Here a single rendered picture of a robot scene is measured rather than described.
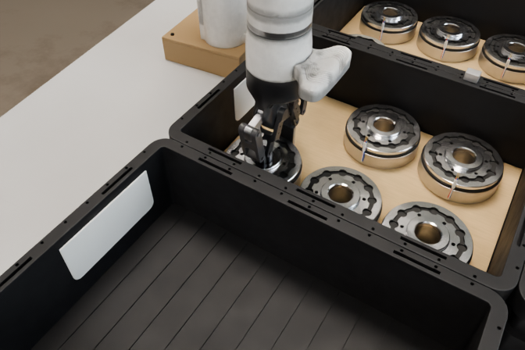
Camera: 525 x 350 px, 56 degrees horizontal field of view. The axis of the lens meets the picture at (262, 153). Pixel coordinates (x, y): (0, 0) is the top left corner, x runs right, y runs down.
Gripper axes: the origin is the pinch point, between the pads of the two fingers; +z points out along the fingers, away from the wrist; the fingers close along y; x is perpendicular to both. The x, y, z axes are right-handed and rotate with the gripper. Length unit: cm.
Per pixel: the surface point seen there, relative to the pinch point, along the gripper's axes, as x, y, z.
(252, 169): 3.3, 10.6, -7.6
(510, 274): 30.1, 9.0, -7.6
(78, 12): -185, -108, 86
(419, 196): 19.0, -4.7, 2.4
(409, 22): 3.7, -40.7, -0.4
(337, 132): 4.5, -10.1, 2.4
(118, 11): -167, -119, 86
